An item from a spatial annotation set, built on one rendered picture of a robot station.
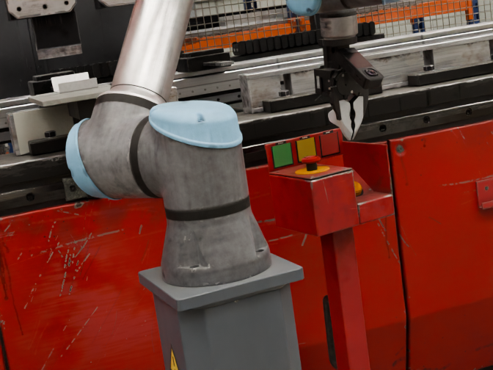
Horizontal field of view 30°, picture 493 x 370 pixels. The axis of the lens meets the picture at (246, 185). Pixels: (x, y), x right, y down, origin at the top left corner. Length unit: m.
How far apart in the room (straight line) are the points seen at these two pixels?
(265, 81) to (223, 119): 1.06
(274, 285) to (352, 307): 0.79
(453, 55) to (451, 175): 0.33
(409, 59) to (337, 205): 0.67
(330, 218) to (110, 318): 0.57
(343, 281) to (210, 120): 0.85
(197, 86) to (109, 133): 1.20
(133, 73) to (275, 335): 0.42
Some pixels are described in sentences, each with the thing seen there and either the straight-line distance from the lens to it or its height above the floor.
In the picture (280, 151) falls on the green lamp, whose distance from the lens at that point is 1.95.
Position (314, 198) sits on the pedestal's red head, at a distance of 1.82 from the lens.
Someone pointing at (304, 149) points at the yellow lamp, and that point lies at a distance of 1.98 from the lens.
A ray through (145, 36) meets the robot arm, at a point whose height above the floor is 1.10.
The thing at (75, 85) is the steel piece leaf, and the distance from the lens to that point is 2.07.
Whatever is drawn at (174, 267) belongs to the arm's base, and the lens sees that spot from 1.22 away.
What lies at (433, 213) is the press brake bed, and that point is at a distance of 2.34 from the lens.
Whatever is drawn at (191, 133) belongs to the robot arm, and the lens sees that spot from 1.18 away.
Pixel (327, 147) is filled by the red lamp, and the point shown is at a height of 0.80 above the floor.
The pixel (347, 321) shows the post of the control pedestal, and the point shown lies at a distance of 1.99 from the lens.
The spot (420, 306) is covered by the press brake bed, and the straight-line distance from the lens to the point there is 2.37.
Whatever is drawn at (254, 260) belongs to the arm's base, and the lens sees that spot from 1.22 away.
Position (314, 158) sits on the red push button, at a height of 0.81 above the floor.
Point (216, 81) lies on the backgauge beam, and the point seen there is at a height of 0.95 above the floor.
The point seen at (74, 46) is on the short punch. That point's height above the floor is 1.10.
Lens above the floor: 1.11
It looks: 10 degrees down
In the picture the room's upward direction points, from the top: 8 degrees counter-clockwise
